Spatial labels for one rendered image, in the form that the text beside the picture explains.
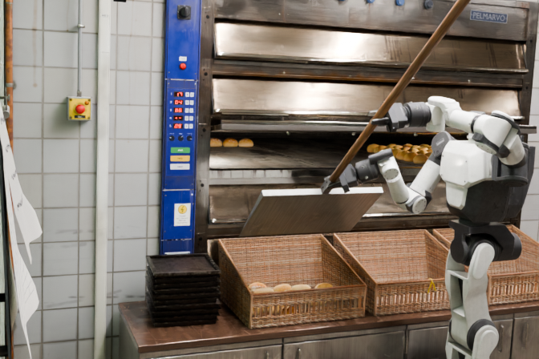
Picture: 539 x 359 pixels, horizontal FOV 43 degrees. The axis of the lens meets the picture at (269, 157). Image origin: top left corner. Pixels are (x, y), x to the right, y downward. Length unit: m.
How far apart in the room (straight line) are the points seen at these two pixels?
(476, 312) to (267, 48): 1.50
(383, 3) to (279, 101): 0.75
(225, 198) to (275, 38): 0.80
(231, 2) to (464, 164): 1.31
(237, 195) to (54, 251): 0.87
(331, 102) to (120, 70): 1.05
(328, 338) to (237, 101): 1.15
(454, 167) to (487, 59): 1.26
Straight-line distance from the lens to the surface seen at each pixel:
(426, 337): 3.28
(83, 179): 3.10
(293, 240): 3.38
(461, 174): 2.70
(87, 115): 3.00
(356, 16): 3.48
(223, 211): 3.25
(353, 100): 3.45
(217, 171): 3.22
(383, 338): 3.16
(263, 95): 3.26
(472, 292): 2.83
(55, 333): 3.27
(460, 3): 2.06
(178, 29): 3.10
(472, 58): 3.83
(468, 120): 2.37
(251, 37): 3.24
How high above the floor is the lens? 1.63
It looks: 7 degrees down
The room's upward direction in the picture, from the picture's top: 2 degrees clockwise
